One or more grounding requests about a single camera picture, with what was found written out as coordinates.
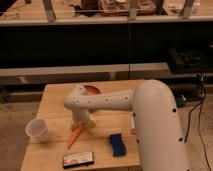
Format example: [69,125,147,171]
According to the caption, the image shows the blue sponge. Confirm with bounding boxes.
[109,134,126,157]

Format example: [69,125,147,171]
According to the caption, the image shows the orange pepper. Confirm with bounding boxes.
[67,125,83,149]

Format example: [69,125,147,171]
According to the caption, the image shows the black cable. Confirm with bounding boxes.
[183,74,213,171]

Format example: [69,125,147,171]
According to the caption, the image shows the orange ceramic bowl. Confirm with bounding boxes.
[84,85,101,95]

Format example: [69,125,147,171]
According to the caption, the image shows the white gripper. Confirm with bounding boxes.
[71,109,96,130]

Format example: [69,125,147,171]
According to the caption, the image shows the small white bottle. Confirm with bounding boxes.
[130,114,135,134]

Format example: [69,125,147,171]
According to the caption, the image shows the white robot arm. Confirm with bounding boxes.
[64,79,190,171]

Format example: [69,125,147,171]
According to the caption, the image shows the metal shelf rail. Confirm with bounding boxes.
[0,63,172,85]

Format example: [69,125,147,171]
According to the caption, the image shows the white plastic cup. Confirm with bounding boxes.
[25,118,49,143]

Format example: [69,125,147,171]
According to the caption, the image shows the clutter on upper shelf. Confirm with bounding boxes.
[74,0,156,17]

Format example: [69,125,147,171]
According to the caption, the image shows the black equipment on shelf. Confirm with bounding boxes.
[167,48,213,74]

